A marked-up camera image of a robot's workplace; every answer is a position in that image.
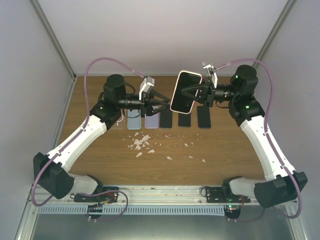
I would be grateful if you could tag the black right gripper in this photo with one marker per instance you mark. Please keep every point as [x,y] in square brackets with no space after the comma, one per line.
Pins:
[208,94]

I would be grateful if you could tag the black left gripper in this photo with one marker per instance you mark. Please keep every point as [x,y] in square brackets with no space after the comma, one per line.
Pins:
[148,101]

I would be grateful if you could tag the dark green smartphone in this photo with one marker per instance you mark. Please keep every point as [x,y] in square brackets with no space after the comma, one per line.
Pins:
[166,119]

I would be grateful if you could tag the white phone stand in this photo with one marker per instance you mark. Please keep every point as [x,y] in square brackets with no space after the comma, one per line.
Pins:
[179,103]

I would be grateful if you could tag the lavender phone case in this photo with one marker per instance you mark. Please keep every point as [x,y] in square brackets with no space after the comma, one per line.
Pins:
[151,122]

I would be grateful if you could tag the blue magsafe phone case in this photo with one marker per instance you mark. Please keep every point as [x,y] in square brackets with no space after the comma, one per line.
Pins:
[203,117]

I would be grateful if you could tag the phone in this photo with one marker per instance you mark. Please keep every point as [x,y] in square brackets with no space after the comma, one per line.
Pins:
[184,120]

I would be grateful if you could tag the light blue phone case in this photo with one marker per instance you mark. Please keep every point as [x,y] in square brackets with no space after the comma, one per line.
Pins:
[134,120]

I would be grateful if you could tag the clear magsafe phone case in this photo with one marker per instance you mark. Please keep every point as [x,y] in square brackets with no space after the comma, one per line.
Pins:
[119,124]

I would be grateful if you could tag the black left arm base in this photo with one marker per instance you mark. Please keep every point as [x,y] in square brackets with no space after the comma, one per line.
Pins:
[106,194]

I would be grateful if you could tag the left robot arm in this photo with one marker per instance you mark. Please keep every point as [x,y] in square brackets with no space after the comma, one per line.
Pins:
[51,170]

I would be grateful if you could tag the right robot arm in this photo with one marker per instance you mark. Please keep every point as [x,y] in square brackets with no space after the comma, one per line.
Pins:
[282,183]

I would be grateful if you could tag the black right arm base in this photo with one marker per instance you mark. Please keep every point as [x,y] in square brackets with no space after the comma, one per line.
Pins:
[215,194]

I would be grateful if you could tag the white debris pile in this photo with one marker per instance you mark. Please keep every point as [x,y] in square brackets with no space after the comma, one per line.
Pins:
[142,144]

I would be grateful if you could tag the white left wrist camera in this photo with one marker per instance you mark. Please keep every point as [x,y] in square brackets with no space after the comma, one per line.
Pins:
[146,86]

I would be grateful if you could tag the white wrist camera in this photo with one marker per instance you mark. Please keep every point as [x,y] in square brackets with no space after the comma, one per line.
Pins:
[146,86]
[211,73]

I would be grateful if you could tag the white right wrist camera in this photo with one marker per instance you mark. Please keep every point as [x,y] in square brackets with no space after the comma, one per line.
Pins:
[211,73]

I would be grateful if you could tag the aluminium front rail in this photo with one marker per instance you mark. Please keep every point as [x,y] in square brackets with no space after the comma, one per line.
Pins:
[187,195]

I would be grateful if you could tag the white slotted cable duct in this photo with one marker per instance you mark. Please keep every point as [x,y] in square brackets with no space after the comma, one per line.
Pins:
[197,210]

